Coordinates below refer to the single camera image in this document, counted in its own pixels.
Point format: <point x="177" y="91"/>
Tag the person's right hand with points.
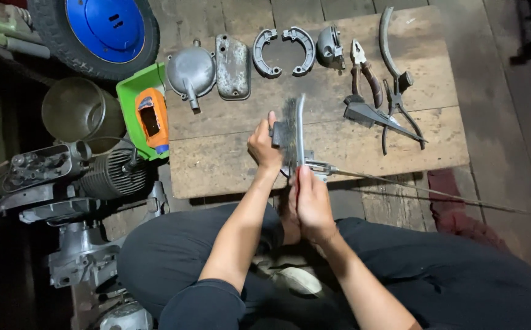
<point x="315" y="211"/>

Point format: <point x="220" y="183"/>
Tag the person's left hand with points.
<point x="263" y="149"/>

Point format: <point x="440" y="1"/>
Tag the person's right fingers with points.
<point x="305" y="181"/>

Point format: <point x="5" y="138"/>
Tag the person's bare foot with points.
<point x="289" y="220"/>

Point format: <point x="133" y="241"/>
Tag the low wooden table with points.
<point x="329" y="123"/>

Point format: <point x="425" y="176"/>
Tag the grey pointed metal tool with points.
<point x="366" y="113"/>

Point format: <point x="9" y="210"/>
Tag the white sandal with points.
<point x="299" y="280"/>

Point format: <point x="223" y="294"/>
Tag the black circlip pliers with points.
<point x="396" y="103"/>

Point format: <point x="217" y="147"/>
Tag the grey brake shoe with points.
<point x="259" y="57"/>
<point x="308" y="50"/>

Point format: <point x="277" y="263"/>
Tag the oblong grey metal cover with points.
<point x="233" y="68"/>

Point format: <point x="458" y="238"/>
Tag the grey metal housing part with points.
<point x="328" y="46"/>

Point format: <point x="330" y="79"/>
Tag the red cloth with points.
<point x="457" y="215"/>

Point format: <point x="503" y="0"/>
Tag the person's black trousers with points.
<point x="430" y="275"/>

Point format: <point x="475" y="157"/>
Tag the curved grey metal lever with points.
<point x="386" y="46"/>

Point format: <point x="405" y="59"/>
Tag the round grey metal cover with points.
<point x="190" y="71"/>

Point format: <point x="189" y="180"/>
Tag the orange plastic bottle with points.
<point x="153" y="119"/>

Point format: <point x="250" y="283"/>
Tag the green plastic tray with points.
<point x="128" y="96"/>

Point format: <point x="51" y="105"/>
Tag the grey motorcycle engine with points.
<point x="86" y="183"/>

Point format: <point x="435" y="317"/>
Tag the grey metal bucket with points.
<point x="80" y="110"/>

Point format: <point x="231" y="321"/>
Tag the tyre with blue rim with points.
<point x="105" y="32"/>

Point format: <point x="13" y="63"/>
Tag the green metal frame tubes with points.
<point x="4" y="32"/>

